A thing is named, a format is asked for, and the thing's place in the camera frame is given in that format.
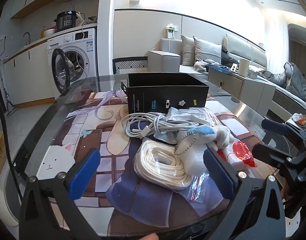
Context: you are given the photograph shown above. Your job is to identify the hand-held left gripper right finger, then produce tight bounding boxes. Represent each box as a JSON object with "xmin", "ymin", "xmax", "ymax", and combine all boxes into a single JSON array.
[{"xmin": 200, "ymin": 148, "xmax": 286, "ymax": 240}]

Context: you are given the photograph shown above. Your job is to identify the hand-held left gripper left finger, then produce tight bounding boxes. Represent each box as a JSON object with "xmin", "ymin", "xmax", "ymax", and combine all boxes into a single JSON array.
[{"xmin": 19, "ymin": 148, "xmax": 111, "ymax": 240}]

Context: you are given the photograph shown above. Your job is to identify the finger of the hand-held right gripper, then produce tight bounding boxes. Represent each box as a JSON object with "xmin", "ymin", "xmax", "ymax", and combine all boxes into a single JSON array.
[
  {"xmin": 261, "ymin": 118, "xmax": 306, "ymax": 145},
  {"xmin": 252, "ymin": 142, "xmax": 303, "ymax": 168}
]

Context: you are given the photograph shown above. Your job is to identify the red white tissue packet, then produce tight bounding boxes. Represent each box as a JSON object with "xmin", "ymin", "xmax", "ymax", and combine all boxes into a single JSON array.
[{"xmin": 216, "ymin": 140, "xmax": 258, "ymax": 168}]

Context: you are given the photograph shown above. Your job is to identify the white bubble wrap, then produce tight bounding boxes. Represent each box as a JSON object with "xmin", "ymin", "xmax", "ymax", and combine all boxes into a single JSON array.
[{"xmin": 180, "ymin": 140, "xmax": 218, "ymax": 176}]

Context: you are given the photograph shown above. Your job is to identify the white blue plush keychain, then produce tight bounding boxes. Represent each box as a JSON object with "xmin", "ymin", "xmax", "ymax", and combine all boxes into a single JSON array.
[{"xmin": 174, "ymin": 126, "xmax": 235, "ymax": 157}]

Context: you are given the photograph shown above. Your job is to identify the bagged white rope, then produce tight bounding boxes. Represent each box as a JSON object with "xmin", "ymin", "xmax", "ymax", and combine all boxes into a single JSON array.
[{"xmin": 133, "ymin": 139, "xmax": 209, "ymax": 202}]

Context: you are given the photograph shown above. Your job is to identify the white printed packet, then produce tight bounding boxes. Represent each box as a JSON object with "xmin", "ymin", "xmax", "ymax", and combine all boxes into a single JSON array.
[{"xmin": 165, "ymin": 107, "xmax": 216, "ymax": 126}]

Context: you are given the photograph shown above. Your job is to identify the white cable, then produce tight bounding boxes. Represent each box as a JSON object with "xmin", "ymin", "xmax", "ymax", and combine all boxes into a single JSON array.
[{"xmin": 122, "ymin": 112, "xmax": 193, "ymax": 140}]

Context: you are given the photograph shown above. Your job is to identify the black cardboard box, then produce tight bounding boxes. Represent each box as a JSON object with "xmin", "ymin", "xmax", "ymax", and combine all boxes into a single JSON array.
[{"xmin": 120, "ymin": 73, "xmax": 210, "ymax": 116}]

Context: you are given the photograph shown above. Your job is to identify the person's left hand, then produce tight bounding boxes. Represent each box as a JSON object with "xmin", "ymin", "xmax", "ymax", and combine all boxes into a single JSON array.
[{"xmin": 132, "ymin": 233, "xmax": 159, "ymax": 240}]

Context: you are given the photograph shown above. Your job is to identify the printed desk mat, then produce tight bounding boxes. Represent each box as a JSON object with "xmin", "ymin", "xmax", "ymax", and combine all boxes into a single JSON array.
[{"xmin": 33, "ymin": 91, "xmax": 281, "ymax": 236}]

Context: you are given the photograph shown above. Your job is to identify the orange snack packet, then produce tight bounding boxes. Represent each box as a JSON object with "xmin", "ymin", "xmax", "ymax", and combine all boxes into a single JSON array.
[{"xmin": 291, "ymin": 112, "xmax": 306, "ymax": 131}]

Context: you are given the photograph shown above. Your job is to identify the beige side cabinet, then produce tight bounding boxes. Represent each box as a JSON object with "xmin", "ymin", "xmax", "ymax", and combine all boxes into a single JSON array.
[{"xmin": 207, "ymin": 65, "xmax": 277, "ymax": 117}]

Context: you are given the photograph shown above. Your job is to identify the grey down jacket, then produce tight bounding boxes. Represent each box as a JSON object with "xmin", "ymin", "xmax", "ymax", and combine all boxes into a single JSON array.
[{"xmin": 259, "ymin": 62, "xmax": 306, "ymax": 106}]

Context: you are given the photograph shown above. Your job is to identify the white cup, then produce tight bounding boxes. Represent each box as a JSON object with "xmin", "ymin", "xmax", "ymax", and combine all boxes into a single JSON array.
[{"xmin": 238, "ymin": 57, "xmax": 250, "ymax": 77}]

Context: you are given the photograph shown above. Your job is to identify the blue tray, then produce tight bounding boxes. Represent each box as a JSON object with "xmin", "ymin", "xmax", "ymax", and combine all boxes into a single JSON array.
[{"xmin": 207, "ymin": 64, "xmax": 239, "ymax": 72}]

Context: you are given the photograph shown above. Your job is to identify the black jacket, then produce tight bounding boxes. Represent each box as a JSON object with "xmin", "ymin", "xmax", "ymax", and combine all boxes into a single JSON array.
[{"xmin": 221, "ymin": 47, "xmax": 240, "ymax": 66}]

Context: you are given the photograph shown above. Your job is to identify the grey furry cloth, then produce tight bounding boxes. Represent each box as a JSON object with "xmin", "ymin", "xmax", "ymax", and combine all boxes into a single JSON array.
[{"xmin": 195, "ymin": 59, "xmax": 214, "ymax": 71}]

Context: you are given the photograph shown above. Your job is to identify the beige throw pillow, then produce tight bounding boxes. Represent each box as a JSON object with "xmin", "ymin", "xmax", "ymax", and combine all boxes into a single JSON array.
[
  {"xmin": 193, "ymin": 36, "xmax": 222, "ymax": 68},
  {"xmin": 181, "ymin": 34, "xmax": 196, "ymax": 67}
]

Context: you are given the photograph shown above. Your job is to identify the floor mop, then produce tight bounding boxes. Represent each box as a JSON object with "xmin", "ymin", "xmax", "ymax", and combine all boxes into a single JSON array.
[{"xmin": 0, "ymin": 42, "xmax": 18, "ymax": 117}]

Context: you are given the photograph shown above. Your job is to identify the kitchen counter cabinet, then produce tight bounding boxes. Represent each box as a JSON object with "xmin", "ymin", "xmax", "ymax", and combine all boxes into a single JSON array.
[{"xmin": 3, "ymin": 40, "xmax": 56, "ymax": 108}]

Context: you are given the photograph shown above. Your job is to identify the beige sofa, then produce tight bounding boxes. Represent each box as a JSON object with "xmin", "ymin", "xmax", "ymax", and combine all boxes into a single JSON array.
[{"xmin": 147, "ymin": 33, "xmax": 266, "ymax": 76}]

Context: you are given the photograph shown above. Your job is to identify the white washing machine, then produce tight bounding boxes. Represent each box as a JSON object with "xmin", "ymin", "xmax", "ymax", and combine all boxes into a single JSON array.
[{"xmin": 47, "ymin": 27, "xmax": 97, "ymax": 96}]

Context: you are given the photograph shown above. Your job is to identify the red white bowls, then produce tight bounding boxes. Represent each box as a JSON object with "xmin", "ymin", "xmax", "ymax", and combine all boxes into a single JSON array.
[{"xmin": 42, "ymin": 26, "xmax": 56, "ymax": 38}]

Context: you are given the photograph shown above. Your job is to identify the black pressure cooker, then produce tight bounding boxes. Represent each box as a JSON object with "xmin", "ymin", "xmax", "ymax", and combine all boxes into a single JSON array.
[{"xmin": 54, "ymin": 10, "xmax": 79, "ymax": 32}]

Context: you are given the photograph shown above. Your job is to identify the wall outlet shelf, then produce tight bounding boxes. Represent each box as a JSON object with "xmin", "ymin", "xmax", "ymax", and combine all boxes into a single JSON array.
[{"xmin": 165, "ymin": 24, "xmax": 179, "ymax": 40}]

